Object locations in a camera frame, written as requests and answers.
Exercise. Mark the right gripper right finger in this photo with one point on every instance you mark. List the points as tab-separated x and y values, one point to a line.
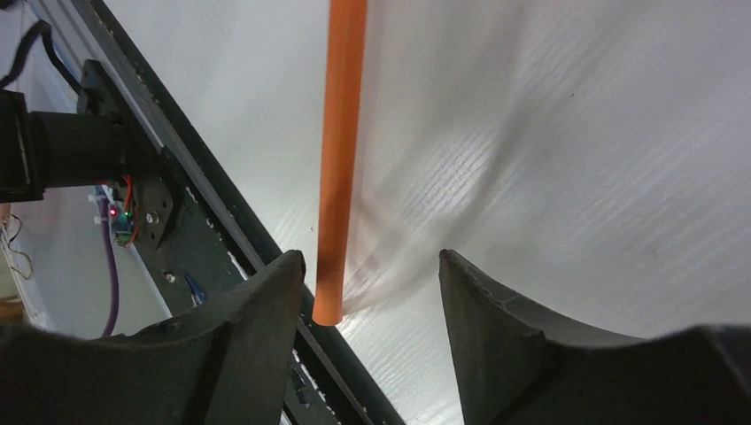
519	362

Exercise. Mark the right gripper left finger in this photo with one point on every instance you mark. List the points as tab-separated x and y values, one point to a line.
225	361

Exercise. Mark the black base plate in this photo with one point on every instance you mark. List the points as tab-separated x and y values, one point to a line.
220	239

